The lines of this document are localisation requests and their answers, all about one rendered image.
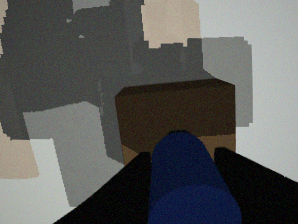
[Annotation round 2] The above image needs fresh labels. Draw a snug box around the dark blue cylinder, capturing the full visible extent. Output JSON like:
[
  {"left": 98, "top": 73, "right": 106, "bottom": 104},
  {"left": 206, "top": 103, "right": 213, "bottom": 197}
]
[{"left": 148, "top": 132, "right": 242, "bottom": 224}]

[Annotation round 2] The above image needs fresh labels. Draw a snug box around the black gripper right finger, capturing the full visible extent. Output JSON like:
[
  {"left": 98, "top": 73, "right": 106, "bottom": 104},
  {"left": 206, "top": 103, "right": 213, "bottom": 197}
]
[{"left": 213, "top": 148, "right": 298, "bottom": 224}]

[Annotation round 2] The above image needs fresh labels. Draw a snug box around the dark brown block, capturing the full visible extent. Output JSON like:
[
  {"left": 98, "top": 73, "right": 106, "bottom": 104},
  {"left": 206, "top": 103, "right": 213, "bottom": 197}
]
[{"left": 114, "top": 79, "right": 237, "bottom": 167}]

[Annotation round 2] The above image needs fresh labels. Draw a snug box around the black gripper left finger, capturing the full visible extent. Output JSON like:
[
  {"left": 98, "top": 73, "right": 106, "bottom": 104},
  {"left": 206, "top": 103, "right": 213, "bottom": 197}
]
[{"left": 53, "top": 152, "right": 152, "bottom": 224}]

